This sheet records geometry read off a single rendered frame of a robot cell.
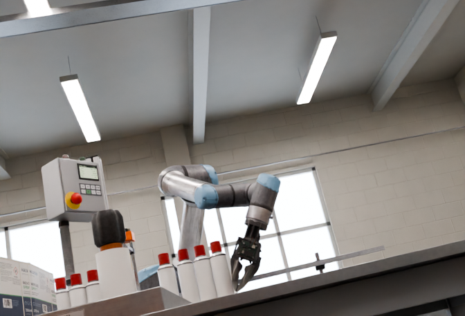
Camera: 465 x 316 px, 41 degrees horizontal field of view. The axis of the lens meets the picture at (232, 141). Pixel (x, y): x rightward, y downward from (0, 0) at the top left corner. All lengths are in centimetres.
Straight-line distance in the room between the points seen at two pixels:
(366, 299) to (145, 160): 691
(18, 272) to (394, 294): 90
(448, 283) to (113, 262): 87
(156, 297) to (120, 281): 50
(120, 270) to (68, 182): 54
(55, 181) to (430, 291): 135
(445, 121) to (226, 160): 297
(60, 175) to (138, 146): 590
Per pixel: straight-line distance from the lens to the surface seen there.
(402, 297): 111
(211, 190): 193
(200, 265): 192
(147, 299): 115
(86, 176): 216
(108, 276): 165
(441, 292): 112
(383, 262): 107
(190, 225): 240
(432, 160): 847
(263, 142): 802
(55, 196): 211
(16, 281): 159
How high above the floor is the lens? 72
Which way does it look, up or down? 19 degrees up
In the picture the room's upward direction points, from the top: 13 degrees counter-clockwise
